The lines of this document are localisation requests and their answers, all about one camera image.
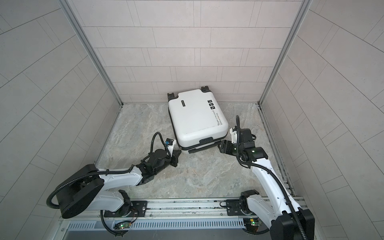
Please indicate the green circuit board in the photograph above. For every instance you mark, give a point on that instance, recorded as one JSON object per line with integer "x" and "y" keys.
{"x": 123, "y": 225}
{"x": 252, "y": 224}

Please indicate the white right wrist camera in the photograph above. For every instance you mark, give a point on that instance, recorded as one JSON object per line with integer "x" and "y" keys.
{"x": 234, "y": 135}

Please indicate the left green circuit board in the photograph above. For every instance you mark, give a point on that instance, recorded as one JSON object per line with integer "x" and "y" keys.
{"x": 123, "y": 225}

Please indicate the right green circuit board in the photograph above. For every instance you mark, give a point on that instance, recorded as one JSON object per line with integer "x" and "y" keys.
{"x": 252, "y": 224}

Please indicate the aluminium mounting rail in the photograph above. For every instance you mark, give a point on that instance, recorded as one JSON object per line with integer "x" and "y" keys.
{"x": 167, "y": 214}

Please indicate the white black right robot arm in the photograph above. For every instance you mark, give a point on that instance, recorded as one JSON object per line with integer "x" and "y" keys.
{"x": 284, "y": 218}

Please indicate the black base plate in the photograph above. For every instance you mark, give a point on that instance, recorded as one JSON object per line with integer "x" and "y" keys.
{"x": 238, "y": 208}
{"x": 136, "y": 209}

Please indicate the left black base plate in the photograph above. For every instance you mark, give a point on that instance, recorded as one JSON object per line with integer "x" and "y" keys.
{"x": 136, "y": 209}

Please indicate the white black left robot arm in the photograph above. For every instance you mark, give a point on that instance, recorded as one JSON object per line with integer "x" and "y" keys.
{"x": 91, "y": 189}

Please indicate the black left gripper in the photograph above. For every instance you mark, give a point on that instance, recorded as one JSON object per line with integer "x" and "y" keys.
{"x": 175, "y": 157}

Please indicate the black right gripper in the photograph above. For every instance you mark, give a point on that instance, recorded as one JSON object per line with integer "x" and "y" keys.
{"x": 225, "y": 146}

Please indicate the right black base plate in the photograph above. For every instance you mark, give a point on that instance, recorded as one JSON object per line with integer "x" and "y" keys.
{"x": 238, "y": 208}

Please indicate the black and white suitcase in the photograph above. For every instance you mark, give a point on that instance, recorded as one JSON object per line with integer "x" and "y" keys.
{"x": 197, "y": 120}

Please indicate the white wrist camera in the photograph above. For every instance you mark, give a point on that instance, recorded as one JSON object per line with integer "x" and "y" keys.
{"x": 170, "y": 145}
{"x": 234, "y": 135}

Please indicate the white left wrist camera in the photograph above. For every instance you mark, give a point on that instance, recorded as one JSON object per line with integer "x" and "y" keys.
{"x": 170, "y": 145}

